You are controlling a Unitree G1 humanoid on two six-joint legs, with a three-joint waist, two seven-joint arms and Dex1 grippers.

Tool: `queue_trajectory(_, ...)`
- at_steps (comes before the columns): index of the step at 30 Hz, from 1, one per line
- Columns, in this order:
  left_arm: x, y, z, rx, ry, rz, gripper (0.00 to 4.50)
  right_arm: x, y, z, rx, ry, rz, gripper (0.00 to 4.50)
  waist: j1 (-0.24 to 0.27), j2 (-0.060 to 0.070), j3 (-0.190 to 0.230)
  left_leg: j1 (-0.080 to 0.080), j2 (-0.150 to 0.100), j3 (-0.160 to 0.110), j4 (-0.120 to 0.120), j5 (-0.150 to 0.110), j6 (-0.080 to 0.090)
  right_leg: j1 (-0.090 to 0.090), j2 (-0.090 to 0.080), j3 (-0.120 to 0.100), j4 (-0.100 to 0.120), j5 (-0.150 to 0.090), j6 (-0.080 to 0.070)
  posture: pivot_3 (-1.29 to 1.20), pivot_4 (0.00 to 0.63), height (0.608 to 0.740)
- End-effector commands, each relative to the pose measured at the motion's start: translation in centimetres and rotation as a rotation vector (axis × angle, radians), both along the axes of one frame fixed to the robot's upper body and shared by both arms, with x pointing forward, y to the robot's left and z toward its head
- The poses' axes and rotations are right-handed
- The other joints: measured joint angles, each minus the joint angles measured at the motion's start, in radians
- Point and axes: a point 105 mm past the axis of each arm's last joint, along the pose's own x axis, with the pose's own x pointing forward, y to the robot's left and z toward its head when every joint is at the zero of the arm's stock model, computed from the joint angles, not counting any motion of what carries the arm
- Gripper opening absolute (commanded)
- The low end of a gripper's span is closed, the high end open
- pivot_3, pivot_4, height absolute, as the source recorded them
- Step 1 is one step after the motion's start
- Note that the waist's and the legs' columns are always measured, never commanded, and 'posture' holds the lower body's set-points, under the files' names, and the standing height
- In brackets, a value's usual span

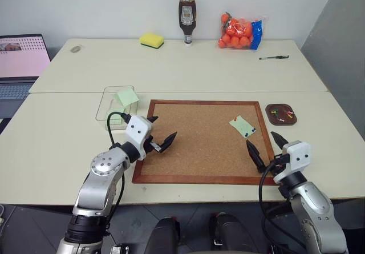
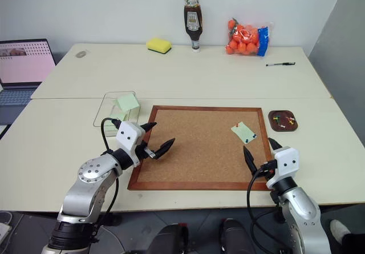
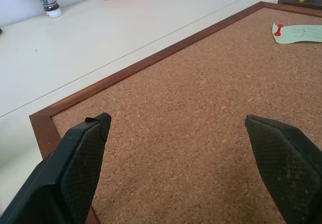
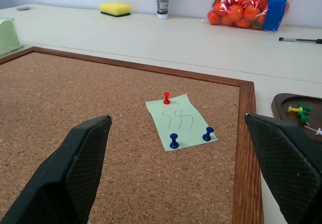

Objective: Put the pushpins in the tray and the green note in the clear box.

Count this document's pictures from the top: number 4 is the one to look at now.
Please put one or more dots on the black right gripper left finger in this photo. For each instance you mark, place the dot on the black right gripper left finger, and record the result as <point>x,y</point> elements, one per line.
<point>50,183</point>

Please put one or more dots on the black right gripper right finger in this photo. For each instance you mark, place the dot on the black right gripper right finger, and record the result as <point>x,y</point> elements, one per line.
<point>284,163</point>

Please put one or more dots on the white push pin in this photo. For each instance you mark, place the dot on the white push pin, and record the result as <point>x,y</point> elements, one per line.
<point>319,132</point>

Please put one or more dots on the green push pin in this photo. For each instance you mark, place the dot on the green push pin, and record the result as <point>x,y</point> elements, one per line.
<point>303,117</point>
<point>305,107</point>

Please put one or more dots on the yellow push pin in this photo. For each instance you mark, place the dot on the yellow push pin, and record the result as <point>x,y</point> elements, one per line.
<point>292,109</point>

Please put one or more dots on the blue push pin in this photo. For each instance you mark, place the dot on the blue push pin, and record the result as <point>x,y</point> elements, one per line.
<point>207,134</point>
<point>173,141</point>

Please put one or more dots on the wood-framed cork board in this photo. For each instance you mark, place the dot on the wood-framed cork board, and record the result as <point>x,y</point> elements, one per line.
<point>100,113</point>

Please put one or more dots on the light green paper note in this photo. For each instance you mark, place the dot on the light green paper note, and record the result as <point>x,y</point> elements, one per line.
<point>181,118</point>

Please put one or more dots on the red push pin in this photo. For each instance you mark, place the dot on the red push pin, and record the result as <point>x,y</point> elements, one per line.
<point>166,98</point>

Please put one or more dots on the dark brown wooden tray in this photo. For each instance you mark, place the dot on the dark brown wooden tray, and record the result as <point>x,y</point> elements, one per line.
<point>281,105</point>

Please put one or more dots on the black pen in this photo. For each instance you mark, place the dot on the black pen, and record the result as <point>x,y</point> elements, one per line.
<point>299,40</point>

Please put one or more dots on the clear box of green notes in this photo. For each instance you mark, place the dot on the clear box of green notes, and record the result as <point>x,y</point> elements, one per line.
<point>8,36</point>

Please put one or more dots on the plastic bag of oranges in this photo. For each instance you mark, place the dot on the plastic bag of oranges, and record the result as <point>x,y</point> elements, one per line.
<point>239,7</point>

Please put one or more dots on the yellow and green sponge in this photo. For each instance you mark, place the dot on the yellow and green sponge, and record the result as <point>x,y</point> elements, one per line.
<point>115,8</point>

